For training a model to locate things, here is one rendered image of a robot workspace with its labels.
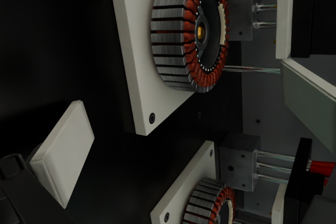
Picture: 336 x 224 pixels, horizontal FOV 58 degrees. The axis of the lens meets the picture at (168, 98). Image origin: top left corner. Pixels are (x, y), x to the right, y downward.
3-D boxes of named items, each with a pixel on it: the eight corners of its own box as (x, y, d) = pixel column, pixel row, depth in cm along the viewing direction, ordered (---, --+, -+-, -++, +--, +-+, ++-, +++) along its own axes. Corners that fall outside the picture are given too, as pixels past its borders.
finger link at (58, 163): (65, 211, 14) (50, 214, 14) (95, 138, 21) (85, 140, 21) (43, 158, 13) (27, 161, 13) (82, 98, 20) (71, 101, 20)
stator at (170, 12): (156, 109, 28) (194, 114, 26) (135, -22, 23) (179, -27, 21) (204, 67, 36) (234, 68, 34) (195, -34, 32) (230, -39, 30)
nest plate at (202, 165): (166, 309, 37) (175, 313, 36) (149, 213, 31) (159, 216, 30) (211, 220, 48) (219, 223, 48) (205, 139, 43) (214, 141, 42)
